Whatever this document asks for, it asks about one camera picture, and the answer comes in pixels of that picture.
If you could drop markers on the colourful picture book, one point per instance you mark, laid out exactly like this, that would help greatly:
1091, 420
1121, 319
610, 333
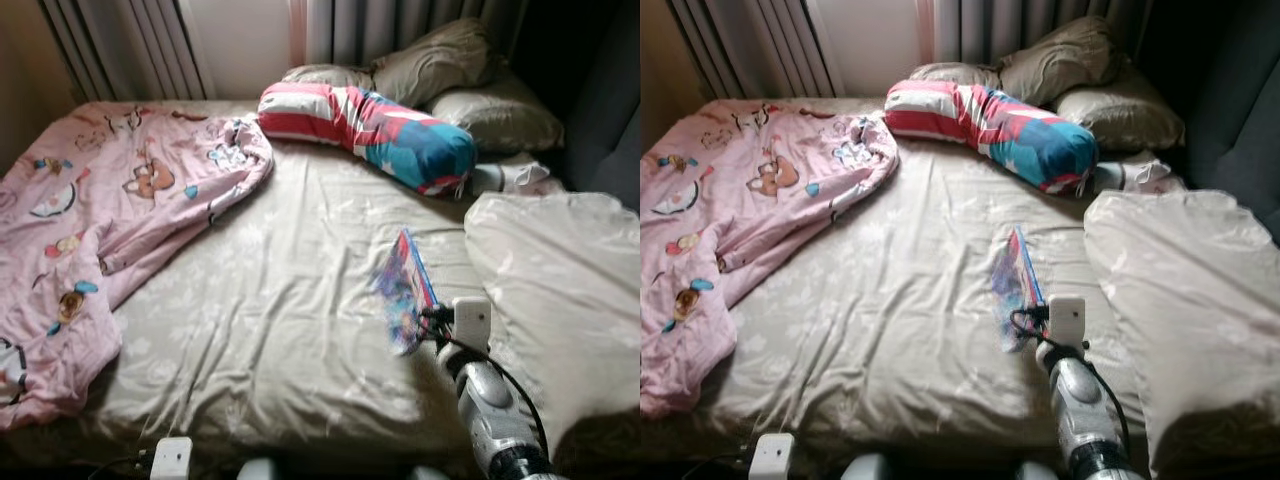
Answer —
405, 290
1015, 285

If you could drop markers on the pink cartoon print blanket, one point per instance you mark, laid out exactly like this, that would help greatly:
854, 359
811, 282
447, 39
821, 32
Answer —
730, 220
100, 220

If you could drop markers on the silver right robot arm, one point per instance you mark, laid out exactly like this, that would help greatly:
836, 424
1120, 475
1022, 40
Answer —
490, 410
1085, 410

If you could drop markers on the large beige pillow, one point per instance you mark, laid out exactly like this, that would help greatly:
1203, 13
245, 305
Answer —
1190, 300
570, 300

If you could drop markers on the beige sheeted bed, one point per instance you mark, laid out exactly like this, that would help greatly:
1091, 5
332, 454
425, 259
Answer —
900, 280
260, 280

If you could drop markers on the grey robot right leg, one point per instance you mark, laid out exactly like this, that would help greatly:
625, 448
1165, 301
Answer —
1032, 471
431, 473

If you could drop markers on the grey robot leg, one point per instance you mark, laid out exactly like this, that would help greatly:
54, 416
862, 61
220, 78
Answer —
257, 470
1032, 471
431, 473
866, 469

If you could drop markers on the white folded cloth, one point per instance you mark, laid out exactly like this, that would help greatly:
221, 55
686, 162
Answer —
1145, 175
515, 178

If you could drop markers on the red white blue bolster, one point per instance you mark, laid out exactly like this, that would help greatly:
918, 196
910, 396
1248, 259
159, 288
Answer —
1010, 130
380, 130

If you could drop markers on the grey robot left leg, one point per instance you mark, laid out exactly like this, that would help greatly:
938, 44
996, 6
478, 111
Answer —
257, 470
866, 469

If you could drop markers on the dark grey sofa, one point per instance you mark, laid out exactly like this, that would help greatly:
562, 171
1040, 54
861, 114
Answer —
1230, 120
600, 120

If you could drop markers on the grey striped curtain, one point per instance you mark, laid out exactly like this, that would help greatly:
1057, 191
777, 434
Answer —
120, 45
350, 30
980, 28
750, 45

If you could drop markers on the pink sheer curtain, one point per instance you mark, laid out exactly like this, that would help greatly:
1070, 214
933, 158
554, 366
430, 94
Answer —
924, 30
298, 30

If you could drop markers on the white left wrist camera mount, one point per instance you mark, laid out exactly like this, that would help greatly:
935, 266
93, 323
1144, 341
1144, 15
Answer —
772, 458
170, 460

